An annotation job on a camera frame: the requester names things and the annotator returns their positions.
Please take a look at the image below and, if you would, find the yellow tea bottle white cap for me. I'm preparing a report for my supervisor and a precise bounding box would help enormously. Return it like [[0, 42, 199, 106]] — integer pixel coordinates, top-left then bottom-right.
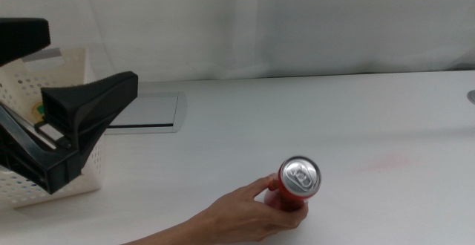
[[31, 102, 48, 124]]

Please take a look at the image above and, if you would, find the red soda can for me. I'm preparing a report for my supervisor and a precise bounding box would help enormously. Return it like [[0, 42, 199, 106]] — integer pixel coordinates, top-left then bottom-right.
[[263, 155, 322, 212]]

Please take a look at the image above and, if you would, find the person's bare forearm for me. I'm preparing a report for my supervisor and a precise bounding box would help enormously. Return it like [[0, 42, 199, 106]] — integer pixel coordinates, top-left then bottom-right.
[[120, 213, 209, 245]]

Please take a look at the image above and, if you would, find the person's bare hand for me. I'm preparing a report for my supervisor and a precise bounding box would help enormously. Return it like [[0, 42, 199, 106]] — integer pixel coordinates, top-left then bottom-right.
[[200, 173, 309, 244]]

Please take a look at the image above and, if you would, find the white perforated plastic basket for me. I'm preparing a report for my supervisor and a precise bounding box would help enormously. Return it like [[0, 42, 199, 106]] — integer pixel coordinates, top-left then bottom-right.
[[0, 47, 105, 209]]

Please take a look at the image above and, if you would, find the white backdrop curtain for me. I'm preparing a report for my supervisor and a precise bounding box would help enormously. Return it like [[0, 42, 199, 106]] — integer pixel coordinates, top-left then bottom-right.
[[0, 0, 475, 83]]

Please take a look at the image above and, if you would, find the silver rectangular cable tray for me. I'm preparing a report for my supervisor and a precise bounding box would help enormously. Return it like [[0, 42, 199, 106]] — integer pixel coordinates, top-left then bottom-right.
[[105, 91, 189, 134]]

